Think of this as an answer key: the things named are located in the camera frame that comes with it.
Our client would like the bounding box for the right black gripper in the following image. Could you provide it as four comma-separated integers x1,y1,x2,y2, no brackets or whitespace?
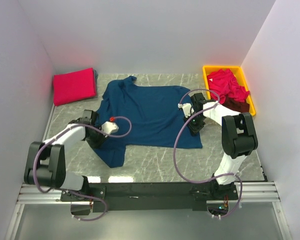
183,112,207,137

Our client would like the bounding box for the blue t-shirt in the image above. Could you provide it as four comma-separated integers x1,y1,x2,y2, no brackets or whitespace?
94,76,191,168

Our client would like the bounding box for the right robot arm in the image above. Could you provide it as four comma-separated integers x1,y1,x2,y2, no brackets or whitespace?
180,93,258,200

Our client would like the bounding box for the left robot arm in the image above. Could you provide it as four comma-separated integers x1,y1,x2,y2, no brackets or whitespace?
23,110,106,201

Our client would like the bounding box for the dark red t-shirt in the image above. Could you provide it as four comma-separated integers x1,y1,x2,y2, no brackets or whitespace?
223,97,250,113

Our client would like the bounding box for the crumpled pink t-shirt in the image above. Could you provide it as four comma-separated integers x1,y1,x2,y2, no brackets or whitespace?
207,69,250,104

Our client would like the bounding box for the yellow plastic bin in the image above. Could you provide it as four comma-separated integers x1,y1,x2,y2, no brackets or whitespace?
202,65,256,116

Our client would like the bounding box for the folded pink t-shirt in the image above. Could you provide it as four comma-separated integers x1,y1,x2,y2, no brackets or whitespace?
52,68,97,106

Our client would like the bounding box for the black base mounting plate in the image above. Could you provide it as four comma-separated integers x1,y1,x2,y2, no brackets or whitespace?
60,180,239,211

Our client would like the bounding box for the folded grey t-shirt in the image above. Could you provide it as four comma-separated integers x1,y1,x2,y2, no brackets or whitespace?
93,69,99,87

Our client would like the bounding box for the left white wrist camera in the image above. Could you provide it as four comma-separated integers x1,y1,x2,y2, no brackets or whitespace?
101,117,119,137

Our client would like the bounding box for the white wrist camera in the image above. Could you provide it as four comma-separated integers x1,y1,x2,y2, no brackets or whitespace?
101,117,119,137
177,103,195,118

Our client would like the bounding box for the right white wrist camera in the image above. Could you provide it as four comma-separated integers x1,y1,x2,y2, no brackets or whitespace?
177,103,195,118

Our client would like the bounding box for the aluminium rail frame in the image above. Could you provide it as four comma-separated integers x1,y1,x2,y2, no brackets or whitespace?
5,181,292,240

